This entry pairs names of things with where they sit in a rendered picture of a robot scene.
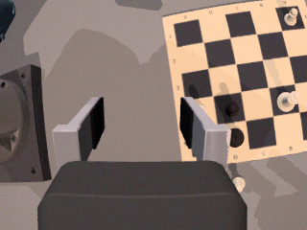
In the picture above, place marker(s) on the white pawn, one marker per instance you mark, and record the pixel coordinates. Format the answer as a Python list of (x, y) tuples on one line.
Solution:
[(290, 19), (239, 182), (204, 108)]

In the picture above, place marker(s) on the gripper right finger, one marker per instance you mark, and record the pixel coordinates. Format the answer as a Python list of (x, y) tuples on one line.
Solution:
[(207, 140)]

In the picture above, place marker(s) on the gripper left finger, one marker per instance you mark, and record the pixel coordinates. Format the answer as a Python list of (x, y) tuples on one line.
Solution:
[(75, 141)]

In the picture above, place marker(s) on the chessboard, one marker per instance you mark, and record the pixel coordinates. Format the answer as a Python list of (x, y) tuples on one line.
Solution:
[(244, 54)]

